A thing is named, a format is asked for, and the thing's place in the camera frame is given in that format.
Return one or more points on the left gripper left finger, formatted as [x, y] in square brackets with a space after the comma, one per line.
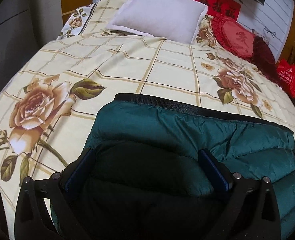
[69, 174]

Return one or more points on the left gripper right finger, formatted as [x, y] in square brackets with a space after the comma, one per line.
[217, 173]

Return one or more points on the dark green puffer jacket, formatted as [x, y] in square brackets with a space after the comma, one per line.
[143, 181]

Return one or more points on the floral cream bedspread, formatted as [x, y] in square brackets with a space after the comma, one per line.
[49, 106]

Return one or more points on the red plastic shopping bag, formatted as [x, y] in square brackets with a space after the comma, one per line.
[286, 76]

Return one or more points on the dark red velvet cushion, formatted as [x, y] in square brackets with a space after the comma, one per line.
[264, 59]

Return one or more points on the red heart-shaped cushion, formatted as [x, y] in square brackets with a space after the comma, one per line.
[233, 37]

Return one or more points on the white square pillow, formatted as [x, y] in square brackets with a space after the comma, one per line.
[175, 20]

